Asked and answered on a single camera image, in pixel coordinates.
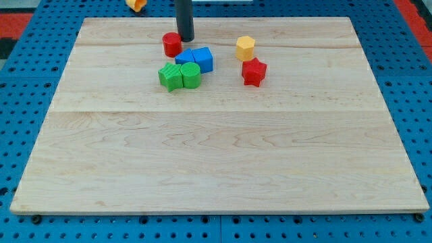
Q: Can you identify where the green star block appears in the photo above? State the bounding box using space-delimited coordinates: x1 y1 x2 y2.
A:
158 63 184 92

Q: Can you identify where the yellow hexagon block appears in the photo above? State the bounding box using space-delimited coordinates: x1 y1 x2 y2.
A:
236 36 255 61

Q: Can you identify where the light wooden board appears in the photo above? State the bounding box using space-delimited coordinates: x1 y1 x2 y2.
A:
10 17 429 215

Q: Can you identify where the blue cube block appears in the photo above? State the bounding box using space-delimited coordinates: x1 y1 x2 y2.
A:
192 47 213 74

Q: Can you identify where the red cylinder block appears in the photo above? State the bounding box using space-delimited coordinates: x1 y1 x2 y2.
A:
162 32 182 57

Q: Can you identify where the blue triangle block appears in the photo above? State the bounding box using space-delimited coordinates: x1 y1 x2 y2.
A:
175 49 195 65

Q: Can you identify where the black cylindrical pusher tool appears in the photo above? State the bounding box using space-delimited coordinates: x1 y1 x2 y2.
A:
174 0 194 43

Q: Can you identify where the yellow block off board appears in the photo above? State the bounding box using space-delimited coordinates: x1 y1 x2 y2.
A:
125 0 148 12

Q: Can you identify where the red star block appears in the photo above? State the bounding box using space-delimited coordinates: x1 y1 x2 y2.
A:
242 57 267 87

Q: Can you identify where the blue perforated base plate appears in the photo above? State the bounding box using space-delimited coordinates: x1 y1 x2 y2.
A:
1 0 431 242

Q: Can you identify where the green cylinder block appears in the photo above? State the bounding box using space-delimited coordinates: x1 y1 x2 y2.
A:
180 62 201 89

